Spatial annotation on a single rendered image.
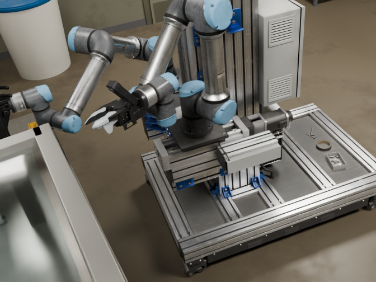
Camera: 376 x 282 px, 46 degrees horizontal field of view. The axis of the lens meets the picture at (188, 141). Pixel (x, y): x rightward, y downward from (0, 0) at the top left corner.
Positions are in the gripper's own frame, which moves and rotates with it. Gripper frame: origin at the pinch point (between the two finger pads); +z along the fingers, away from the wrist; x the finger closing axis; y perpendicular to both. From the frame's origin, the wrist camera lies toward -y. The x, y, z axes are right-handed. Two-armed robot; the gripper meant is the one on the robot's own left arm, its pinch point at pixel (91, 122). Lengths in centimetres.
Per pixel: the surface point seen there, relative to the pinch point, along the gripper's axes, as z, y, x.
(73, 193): 37, -28, -67
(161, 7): -255, 69, 280
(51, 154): 34, -29, -57
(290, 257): -77, 126, -9
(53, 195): 14.0, 30.7, 23.1
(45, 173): 9.5, 28.8, 36.6
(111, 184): -50, 109, 114
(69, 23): -165, 59, 327
